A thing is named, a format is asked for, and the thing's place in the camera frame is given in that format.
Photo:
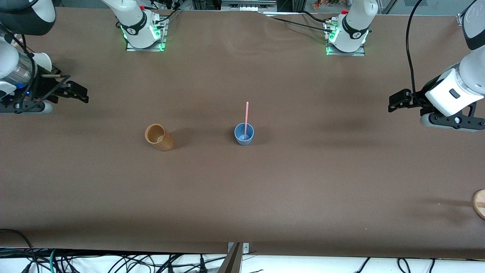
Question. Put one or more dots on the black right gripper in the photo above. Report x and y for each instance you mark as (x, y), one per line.
(44, 90)

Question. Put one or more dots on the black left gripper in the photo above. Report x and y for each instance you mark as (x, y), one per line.
(416, 99)

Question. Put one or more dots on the pink straw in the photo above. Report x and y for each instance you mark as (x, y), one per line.
(246, 113)

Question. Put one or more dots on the blue cup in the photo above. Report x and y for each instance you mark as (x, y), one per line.
(238, 133)

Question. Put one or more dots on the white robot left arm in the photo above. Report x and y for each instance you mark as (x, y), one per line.
(350, 42)

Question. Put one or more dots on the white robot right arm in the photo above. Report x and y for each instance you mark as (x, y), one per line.
(136, 22)

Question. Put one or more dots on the brown wooden cup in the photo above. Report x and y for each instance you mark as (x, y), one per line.
(166, 144)

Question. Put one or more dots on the round wooden disc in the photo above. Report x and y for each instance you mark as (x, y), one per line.
(480, 204)

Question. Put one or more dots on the grey metal box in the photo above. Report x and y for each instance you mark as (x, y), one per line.
(246, 5)

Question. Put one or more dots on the grey metal beam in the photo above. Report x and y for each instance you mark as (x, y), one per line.
(232, 263)

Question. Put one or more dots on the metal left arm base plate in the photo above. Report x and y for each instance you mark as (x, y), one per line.
(344, 54)

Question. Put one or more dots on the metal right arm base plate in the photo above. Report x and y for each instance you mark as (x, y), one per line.
(146, 49)

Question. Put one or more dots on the small metal bracket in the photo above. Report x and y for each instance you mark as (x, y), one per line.
(245, 248)

